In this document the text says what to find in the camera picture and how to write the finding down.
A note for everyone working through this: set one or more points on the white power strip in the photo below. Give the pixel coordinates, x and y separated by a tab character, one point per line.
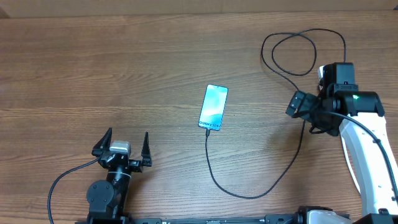
320	73

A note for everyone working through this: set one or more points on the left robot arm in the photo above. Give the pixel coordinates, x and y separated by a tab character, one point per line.
107	198

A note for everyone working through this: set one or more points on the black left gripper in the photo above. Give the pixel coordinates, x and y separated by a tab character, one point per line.
136	165

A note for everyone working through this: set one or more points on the blue Samsung Galaxy smartphone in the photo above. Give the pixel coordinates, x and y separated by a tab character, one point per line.
213	106

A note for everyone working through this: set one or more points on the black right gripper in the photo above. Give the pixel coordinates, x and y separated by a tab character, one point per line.
305	101

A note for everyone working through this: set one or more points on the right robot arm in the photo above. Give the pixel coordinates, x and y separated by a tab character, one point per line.
358	117

